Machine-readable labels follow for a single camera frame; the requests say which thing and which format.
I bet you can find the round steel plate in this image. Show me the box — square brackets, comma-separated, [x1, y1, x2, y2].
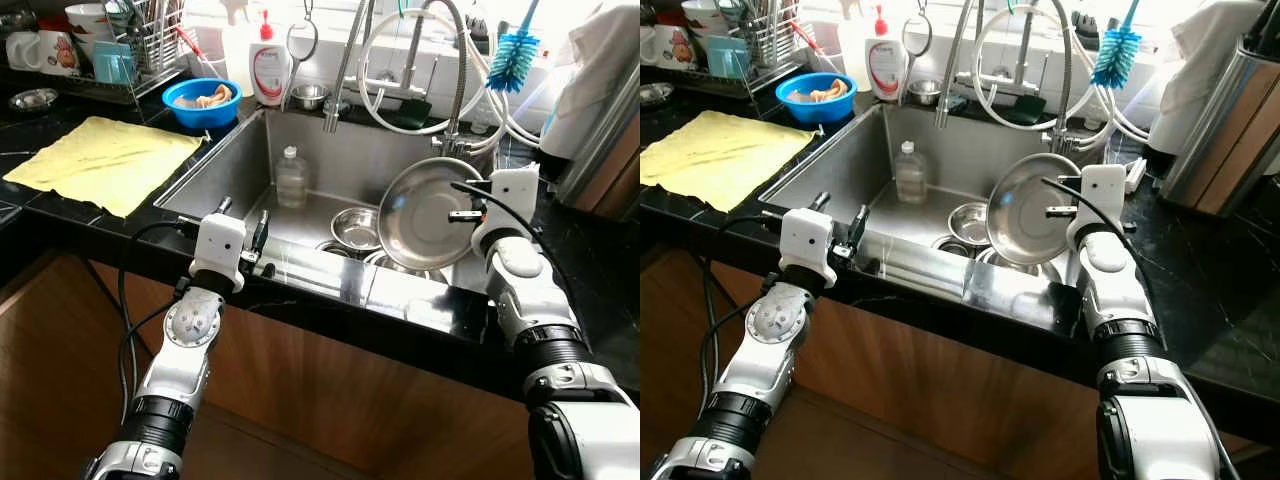
[985, 152, 1084, 267]
[377, 156, 488, 272]

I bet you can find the stainless steel sink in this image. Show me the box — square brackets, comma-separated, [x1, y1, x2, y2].
[153, 105, 501, 336]
[757, 100, 1111, 336]

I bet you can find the clear plastic bottle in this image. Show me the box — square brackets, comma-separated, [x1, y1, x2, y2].
[275, 146, 311, 209]
[894, 140, 930, 205]

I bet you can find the blue plastic bowl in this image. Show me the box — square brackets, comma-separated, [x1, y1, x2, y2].
[776, 72, 859, 126]
[162, 77, 243, 131]

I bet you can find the small steel bowl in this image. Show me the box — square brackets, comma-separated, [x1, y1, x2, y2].
[948, 201, 991, 247]
[330, 206, 383, 252]

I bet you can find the yellow cloth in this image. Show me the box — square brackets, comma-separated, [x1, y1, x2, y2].
[0, 116, 204, 219]
[640, 110, 817, 213]

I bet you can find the chrome gooseneck faucet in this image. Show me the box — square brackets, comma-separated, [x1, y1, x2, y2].
[400, 0, 496, 161]
[1010, 0, 1106, 156]

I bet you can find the white soap bottle red pump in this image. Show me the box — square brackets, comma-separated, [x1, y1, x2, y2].
[866, 4, 909, 102]
[249, 8, 293, 108]

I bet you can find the round metal strainer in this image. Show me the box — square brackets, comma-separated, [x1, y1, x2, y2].
[900, 0, 934, 83]
[285, 0, 321, 86]

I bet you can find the wooden cabinet front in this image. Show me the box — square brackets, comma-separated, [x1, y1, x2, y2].
[640, 250, 1261, 480]
[0, 255, 541, 480]

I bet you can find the blue bottle brush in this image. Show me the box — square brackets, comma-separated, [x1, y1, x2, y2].
[486, 0, 542, 94]
[1090, 0, 1143, 89]

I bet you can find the steel and wood utensil holder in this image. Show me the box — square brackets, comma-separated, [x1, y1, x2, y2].
[1160, 35, 1280, 216]
[555, 75, 641, 211]

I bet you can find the white spray bottle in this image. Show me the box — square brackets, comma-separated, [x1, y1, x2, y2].
[220, 0, 259, 73]
[838, 0, 873, 69]

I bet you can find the teal plastic cup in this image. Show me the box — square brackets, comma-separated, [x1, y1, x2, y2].
[92, 42, 138, 86]
[706, 37, 751, 81]

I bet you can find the flexible steel spray faucet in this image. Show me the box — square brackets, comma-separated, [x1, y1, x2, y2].
[935, 0, 986, 129]
[322, 0, 376, 134]

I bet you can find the white towel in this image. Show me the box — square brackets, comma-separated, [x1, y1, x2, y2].
[1148, 0, 1263, 156]
[545, 0, 641, 161]

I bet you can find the white printed mug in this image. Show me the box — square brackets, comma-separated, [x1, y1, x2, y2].
[655, 25, 701, 73]
[38, 30, 83, 79]

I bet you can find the white bowl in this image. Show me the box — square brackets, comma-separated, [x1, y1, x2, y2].
[680, 0, 731, 36]
[65, 3, 116, 41]

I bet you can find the small steel dish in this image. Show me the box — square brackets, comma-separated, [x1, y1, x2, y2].
[8, 88, 59, 113]

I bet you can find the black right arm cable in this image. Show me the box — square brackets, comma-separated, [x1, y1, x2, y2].
[1040, 177, 1161, 311]
[449, 180, 561, 301]

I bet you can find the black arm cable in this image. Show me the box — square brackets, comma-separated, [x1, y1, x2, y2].
[700, 215, 783, 411]
[1040, 177, 1161, 311]
[117, 222, 196, 421]
[449, 180, 561, 301]

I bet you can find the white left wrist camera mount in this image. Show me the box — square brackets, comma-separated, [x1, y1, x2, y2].
[778, 208, 839, 289]
[190, 213, 248, 294]

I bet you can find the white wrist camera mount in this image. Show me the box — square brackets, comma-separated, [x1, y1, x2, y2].
[1066, 164, 1129, 253]
[190, 213, 248, 294]
[471, 166, 542, 257]
[778, 208, 839, 289]

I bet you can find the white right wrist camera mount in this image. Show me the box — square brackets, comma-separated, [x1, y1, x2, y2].
[471, 166, 542, 257]
[1066, 164, 1129, 253]

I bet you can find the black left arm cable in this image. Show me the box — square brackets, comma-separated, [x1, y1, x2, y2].
[700, 215, 783, 411]
[117, 222, 196, 421]

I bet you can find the wire dish rack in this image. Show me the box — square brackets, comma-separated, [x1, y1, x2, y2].
[85, 0, 191, 106]
[700, 0, 801, 99]

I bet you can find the white hose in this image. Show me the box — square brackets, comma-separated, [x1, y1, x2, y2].
[970, 5, 1151, 146]
[357, 8, 541, 151]

